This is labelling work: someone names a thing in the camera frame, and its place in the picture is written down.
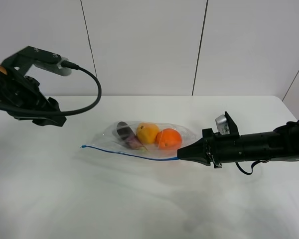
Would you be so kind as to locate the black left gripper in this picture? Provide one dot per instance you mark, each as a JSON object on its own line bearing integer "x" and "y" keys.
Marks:
{"x": 22, "y": 92}

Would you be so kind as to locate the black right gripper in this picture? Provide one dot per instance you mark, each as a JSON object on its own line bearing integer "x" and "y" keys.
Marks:
{"x": 215, "y": 147}

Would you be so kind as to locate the clear zip bag blue zipper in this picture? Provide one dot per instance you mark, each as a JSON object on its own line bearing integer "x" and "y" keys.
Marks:
{"x": 109, "y": 142}

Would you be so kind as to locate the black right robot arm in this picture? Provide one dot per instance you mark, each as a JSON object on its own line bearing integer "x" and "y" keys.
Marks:
{"x": 281, "y": 144}

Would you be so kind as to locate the orange fruit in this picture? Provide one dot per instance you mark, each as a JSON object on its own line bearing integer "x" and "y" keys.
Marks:
{"x": 168, "y": 139}

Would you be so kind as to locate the yellow lemon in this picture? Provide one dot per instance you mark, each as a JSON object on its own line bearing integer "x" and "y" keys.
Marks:
{"x": 147, "y": 133}

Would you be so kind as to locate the purple eggplant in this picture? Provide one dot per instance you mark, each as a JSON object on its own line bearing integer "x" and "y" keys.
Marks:
{"x": 127, "y": 135}

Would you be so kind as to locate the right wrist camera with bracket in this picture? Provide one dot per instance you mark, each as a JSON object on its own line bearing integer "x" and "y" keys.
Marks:
{"x": 225, "y": 125}

